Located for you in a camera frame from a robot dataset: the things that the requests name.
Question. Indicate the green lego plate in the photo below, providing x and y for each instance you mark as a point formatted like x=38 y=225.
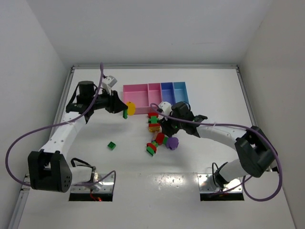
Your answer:
x=125 y=114

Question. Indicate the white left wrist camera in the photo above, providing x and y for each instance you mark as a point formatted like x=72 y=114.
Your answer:
x=109 y=82

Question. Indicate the yellow rounded lego brick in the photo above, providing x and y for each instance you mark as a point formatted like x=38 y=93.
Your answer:
x=131 y=108

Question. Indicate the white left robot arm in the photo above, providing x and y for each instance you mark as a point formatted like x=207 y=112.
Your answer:
x=48 y=167

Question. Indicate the purple flower lego brick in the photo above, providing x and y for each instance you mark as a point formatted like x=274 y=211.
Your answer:
x=172 y=143

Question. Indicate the large pink bin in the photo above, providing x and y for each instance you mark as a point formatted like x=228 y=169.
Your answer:
x=137 y=94

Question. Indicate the metal base plate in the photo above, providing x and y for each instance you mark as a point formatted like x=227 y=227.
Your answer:
x=100 y=192
x=210 y=192

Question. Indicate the red green yellow lego stack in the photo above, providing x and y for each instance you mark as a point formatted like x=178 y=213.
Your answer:
x=153 y=122

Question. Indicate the small green lego brick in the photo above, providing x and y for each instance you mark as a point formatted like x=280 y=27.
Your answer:
x=111 y=145

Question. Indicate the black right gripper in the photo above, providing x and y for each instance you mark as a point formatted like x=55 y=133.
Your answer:
x=167 y=124

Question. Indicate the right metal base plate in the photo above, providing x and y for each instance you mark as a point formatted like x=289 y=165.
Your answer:
x=210 y=192

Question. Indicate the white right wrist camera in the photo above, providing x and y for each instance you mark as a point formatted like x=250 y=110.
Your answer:
x=166 y=107

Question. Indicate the red rounded lego brick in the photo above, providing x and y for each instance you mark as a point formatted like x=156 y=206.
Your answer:
x=160 y=138

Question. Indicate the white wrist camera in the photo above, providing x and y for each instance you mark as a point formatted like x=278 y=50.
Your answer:
x=166 y=107
x=109 y=82

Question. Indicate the dark blue bin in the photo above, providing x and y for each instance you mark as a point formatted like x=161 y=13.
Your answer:
x=167 y=90

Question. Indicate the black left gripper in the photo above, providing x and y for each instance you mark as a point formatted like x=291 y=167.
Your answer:
x=113 y=103

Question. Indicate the small pink bin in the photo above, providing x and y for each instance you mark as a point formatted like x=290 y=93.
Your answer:
x=154 y=93

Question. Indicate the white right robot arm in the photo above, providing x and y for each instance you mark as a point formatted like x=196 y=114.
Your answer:
x=254 y=155

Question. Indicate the light blue bin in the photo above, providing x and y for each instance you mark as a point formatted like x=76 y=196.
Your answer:
x=180 y=92

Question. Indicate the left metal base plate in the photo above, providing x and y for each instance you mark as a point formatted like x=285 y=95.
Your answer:
x=100 y=192

